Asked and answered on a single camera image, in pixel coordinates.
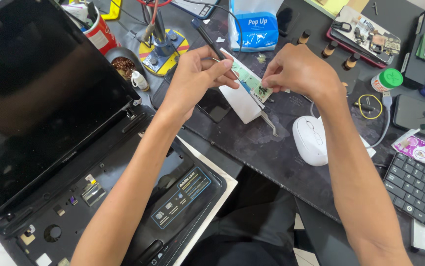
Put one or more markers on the person's left hand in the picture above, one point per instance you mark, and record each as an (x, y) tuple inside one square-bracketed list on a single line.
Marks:
[(190, 83)]

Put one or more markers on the person's right hand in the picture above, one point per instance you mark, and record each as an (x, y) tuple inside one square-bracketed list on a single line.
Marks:
[(304, 72)]

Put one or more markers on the black soldering iron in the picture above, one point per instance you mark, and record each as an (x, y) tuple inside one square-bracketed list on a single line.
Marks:
[(207, 38)]

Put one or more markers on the green circuit board strip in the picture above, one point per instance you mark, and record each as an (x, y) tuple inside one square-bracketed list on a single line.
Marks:
[(251, 79)]

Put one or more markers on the small brown black-capped bottle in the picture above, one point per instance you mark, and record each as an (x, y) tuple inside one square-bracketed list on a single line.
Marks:
[(351, 61), (329, 49), (304, 37)]

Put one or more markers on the yellow round soldering iron stand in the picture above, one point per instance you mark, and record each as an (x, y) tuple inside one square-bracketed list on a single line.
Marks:
[(164, 50)]

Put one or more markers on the red phone case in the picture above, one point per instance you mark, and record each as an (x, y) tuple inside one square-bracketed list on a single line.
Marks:
[(349, 51)]

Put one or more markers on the small white dropper bottle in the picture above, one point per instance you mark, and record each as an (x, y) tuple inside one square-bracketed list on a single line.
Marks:
[(139, 80)]

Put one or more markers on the silver tweezers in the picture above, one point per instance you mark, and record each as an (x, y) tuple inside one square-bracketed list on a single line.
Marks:
[(270, 123)]

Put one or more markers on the blue tissue pack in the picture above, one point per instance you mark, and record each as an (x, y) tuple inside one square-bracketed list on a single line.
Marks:
[(256, 27)]

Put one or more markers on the black bowl with brass wool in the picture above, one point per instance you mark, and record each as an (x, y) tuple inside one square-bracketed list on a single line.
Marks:
[(123, 66)]

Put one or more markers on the yellow paper pad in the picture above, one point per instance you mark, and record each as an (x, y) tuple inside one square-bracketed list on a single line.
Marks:
[(326, 5)]

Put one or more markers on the white computer mouse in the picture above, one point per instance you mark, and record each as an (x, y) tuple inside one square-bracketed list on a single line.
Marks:
[(310, 142)]

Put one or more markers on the opened phone with exposed board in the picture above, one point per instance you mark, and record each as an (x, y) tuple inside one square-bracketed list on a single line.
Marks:
[(367, 35)]

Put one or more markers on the white jar with green lid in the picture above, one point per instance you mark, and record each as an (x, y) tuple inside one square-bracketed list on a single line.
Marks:
[(386, 80)]

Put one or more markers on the yellow rubber band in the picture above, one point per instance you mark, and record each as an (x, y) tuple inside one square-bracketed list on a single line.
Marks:
[(380, 107)]

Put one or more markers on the black desk mat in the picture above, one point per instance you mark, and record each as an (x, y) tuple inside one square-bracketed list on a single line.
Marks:
[(264, 155)]

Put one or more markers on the red cup with tools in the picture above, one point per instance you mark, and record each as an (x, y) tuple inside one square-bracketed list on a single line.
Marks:
[(99, 33)]

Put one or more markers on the white board under laptop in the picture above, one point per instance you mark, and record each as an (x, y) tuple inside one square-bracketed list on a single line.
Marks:
[(218, 188)]

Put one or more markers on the black box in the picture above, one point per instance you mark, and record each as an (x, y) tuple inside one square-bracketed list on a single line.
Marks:
[(417, 72)]

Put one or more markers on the large black phone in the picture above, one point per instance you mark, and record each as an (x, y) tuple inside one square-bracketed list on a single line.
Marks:
[(415, 118)]

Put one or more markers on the purple and white tube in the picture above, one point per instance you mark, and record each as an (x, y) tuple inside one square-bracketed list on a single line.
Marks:
[(417, 147)]

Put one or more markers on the black disassembled laptop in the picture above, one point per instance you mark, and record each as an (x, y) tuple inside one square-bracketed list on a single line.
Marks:
[(50, 122)]

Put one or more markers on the person's black trousers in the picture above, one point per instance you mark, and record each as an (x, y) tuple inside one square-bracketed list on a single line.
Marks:
[(256, 229)]

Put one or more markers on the black keyboard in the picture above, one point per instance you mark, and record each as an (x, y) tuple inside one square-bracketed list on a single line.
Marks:
[(419, 192)]

